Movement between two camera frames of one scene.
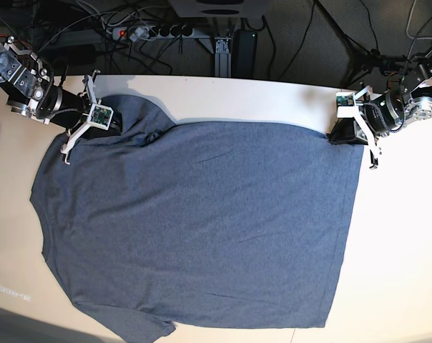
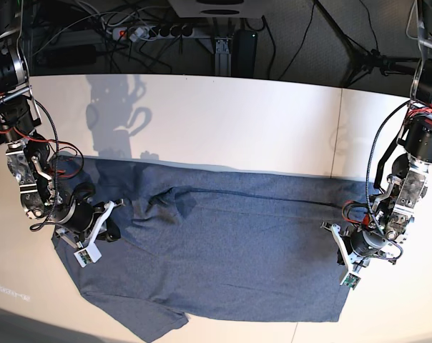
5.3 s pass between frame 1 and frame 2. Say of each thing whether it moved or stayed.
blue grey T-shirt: moved
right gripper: moved
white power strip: stayed
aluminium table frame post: stayed
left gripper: moved
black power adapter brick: stayed
